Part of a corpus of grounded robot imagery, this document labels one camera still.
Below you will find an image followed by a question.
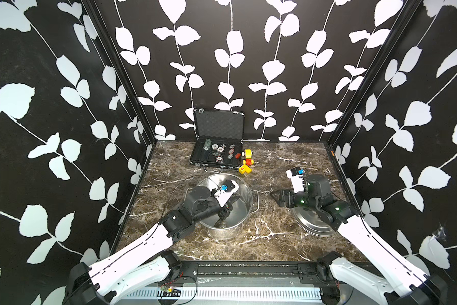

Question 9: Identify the stainless steel pot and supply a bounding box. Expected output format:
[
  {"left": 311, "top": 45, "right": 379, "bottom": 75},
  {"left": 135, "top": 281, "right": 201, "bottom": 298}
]
[{"left": 182, "top": 174, "right": 259, "bottom": 241}]

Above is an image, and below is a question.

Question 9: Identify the long metal spoon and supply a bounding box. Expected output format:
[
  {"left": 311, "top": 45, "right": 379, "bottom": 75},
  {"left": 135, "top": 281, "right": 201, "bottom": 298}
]
[{"left": 213, "top": 219, "right": 229, "bottom": 230}]

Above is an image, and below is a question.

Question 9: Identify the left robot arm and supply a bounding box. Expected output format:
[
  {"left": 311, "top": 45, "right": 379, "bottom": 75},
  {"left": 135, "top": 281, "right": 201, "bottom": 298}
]
[{"left": 62, "top": 180, "right": 239, "bottom": 304}]

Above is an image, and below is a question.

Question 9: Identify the black poker chip case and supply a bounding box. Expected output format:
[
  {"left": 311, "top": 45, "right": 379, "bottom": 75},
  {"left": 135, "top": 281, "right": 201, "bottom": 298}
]
[{"left": 190, "top": 108, "right": 245, "bottom": 170}]

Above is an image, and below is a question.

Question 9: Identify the white perforated strip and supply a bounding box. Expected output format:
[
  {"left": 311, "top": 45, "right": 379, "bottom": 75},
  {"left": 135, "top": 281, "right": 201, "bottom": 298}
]
[{"left": 124, "top": 287, "right": 322, "bottom": 302}]

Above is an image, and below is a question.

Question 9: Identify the yellow red toy car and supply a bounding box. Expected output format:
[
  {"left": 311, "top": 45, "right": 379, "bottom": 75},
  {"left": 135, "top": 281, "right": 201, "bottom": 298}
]
[{"left": 243, "top": 149, "right": 254, "bottom": 166}]

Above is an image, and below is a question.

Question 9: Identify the yellow number six block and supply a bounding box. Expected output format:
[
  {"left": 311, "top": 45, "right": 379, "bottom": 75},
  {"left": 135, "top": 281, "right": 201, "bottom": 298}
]
[{"left": 238, "top": 165, "right": 252, "bottom": 175}]

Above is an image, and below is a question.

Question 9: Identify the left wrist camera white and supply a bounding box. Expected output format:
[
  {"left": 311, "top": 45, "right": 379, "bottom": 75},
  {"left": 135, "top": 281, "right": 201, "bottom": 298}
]
[{"left": 215, "top": 180, "right": 239, "bottom": 208}]

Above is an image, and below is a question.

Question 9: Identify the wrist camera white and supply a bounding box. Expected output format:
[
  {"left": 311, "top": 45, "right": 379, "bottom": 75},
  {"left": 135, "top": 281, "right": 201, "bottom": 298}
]
[
  {"left": 215, "top": 180, "right": 239, "bottom": 208},
  {"left": 286, "top": 166, "right": 306, "bottom": 193}
]

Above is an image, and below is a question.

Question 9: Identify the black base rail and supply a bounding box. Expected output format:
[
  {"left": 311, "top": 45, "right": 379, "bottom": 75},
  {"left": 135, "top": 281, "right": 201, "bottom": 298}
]
[{"left": 175, "top": 261, "right": 337, "bottom": 286}]

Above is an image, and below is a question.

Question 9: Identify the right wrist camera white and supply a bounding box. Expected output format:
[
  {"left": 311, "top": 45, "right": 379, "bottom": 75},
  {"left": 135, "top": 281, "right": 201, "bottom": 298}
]
[{"left": 286, "top": 166, "right": 306, "bottom": 193}]

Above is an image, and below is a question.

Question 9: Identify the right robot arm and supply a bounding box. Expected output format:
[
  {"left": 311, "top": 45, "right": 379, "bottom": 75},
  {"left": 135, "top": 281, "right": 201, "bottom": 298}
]
[{"left": 270, "top": 168, "right": 448, "bottom": 304}]

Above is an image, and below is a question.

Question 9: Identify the steel pot lid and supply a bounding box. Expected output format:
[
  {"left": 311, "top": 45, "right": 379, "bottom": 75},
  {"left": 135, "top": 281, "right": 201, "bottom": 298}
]
[{"left": 291, "top": 207, "right": 337, "bottom": 237}]

